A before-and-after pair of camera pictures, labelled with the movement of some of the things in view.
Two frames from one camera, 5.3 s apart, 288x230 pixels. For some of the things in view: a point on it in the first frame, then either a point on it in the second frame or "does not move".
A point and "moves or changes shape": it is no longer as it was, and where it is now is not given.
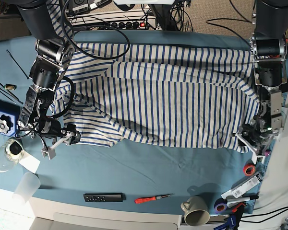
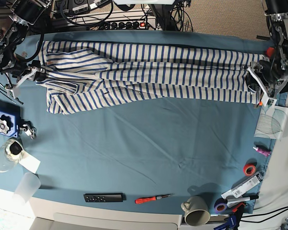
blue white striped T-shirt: [146, 96] moves or changes shape
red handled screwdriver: [139, 200] does not move
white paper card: [30, 162] does not move
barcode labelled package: [237, 190] does not move
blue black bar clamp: [233, 219] does not move
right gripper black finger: [76, 138] to [40, 76]
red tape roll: [249, 169] does not move
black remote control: [104, 197] does not move
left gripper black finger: [240, 143] to [254, 86]
